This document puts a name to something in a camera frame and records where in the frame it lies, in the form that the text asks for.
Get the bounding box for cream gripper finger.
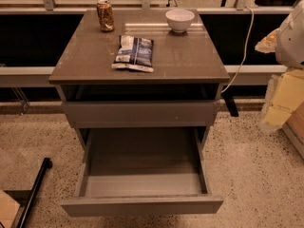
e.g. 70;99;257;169
255;28;279;53

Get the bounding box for blue chip bag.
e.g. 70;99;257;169
112;35;154;73

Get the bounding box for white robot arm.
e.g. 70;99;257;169
255;1;304;69

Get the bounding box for closed grey upper drawer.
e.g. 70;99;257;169
62;101;219;128

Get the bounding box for grey drawer cabinet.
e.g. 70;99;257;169
47;9;231;150

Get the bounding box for open grey lower drawer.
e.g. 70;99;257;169
62;127;223;217

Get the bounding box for black table leg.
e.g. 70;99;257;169
222;92;238;117

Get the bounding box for white bowl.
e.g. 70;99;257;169
165;9;195;32

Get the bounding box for crushed brown soda can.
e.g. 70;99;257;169
97;0;114;32

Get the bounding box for black metal bar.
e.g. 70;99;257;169
16;158;52;228

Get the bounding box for wooden board corner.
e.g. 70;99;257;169
0;190;20;228

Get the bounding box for white cable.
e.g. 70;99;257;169
220;6;256;95

